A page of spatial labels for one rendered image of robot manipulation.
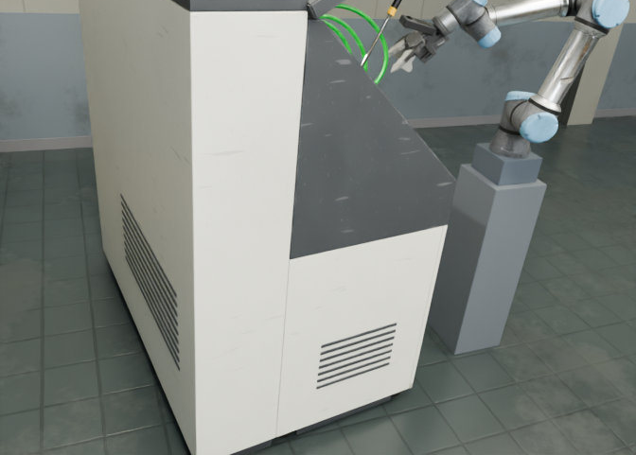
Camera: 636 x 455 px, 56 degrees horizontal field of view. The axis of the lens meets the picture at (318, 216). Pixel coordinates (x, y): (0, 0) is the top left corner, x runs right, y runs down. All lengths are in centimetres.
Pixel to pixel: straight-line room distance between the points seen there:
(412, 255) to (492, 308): 78
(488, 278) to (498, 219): 28
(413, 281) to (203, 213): 83
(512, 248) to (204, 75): 156
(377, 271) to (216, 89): 83
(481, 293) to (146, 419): 139
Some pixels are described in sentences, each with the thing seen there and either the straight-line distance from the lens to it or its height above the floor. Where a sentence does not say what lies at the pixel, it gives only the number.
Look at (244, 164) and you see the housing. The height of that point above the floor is 111.
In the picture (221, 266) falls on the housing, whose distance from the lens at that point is 161.
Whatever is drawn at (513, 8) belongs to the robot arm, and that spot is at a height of 142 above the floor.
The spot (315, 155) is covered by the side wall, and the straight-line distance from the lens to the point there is 158.
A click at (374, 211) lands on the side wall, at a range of 178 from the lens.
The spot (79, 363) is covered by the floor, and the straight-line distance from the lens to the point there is 261.
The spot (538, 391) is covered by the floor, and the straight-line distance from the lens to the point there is 271.
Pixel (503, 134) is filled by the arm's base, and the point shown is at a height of 97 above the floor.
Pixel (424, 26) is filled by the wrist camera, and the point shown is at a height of 137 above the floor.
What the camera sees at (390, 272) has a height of 65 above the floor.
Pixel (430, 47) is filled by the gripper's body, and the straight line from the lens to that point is 204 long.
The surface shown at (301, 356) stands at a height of 41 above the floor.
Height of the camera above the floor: 172
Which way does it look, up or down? 29 degrees down
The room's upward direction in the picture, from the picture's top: 6 degrees clockwise
